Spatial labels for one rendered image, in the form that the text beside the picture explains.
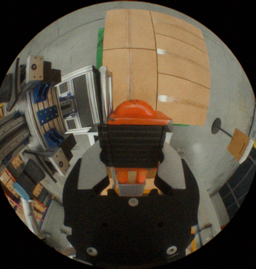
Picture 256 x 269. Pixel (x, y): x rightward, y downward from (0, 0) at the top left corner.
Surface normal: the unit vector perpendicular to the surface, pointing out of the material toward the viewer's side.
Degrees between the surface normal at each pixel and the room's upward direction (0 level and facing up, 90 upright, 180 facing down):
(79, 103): 0
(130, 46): 0
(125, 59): 0
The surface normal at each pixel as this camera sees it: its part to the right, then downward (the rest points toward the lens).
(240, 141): -1.00, -0.08
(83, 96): -0.03, 0.47
